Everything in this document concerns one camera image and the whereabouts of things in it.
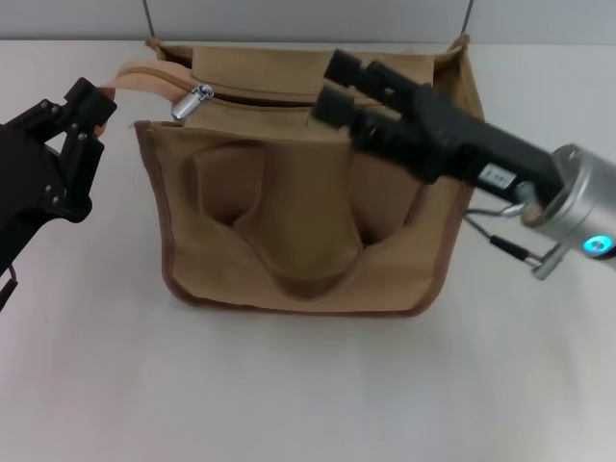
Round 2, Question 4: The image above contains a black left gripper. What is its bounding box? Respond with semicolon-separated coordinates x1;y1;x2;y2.
0;76;118;270

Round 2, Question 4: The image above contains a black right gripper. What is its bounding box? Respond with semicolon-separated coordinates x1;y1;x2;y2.
312;47;562;208

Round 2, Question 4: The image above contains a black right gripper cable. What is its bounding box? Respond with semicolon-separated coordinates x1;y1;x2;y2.
464;182;567;280

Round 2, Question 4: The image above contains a silver metal zipper pull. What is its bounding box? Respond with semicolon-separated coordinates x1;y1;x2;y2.
171;84;215;120

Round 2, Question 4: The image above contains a khaki canvas food bag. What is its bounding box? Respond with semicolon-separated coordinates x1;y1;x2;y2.
98;33;485;319

